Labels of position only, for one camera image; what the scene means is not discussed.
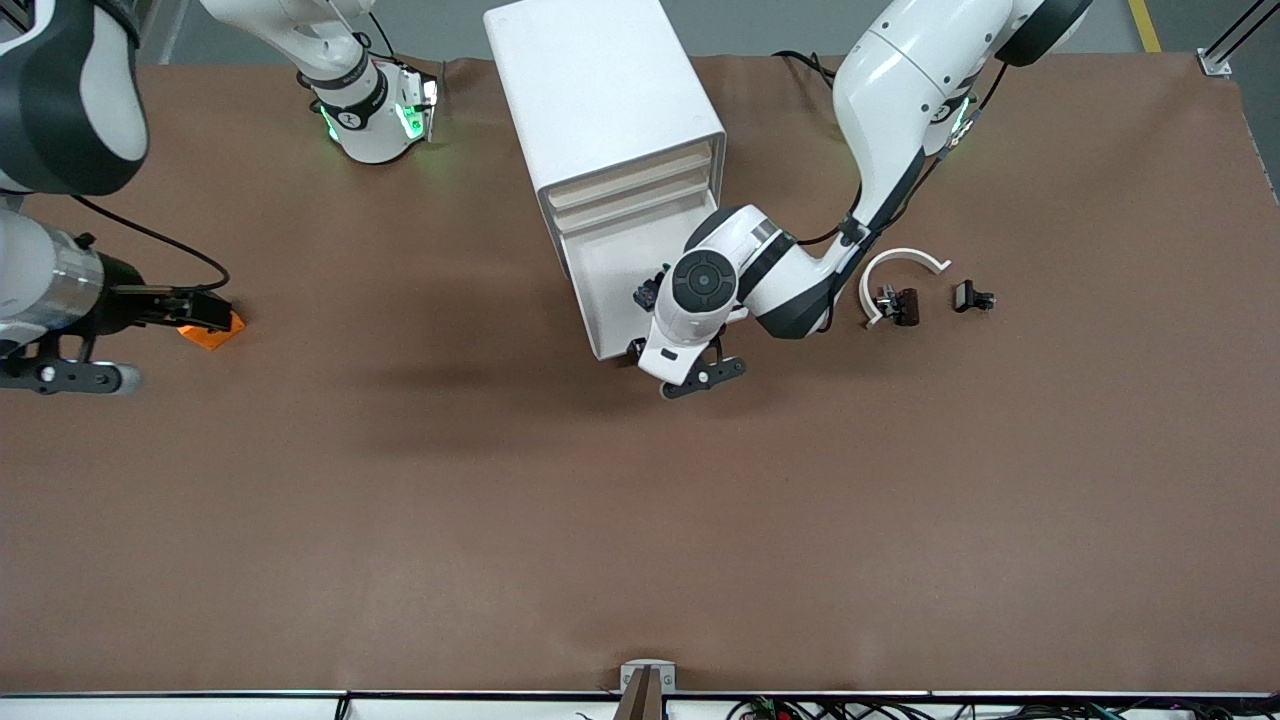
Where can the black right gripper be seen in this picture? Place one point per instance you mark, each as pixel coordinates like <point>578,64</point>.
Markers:
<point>122,300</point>

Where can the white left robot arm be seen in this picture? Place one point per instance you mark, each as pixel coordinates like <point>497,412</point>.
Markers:
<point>900,90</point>

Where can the white drawer cabinet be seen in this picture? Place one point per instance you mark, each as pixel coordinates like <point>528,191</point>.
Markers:
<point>590,90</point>

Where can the orange and black box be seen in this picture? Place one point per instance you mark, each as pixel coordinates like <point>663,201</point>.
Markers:
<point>212,338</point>

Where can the brown rocker switch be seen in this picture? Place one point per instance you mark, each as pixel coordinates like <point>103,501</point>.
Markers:
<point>907,306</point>

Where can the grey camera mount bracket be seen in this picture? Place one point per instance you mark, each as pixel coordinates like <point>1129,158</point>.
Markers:
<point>647,680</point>

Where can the small black push switch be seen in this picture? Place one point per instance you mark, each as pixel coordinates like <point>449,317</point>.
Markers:
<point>966,296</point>

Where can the white table edge rail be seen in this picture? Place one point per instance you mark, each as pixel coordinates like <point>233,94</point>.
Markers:
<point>200,708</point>

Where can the aluminium frame post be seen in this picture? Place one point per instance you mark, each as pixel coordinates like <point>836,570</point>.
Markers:
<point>1215,65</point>

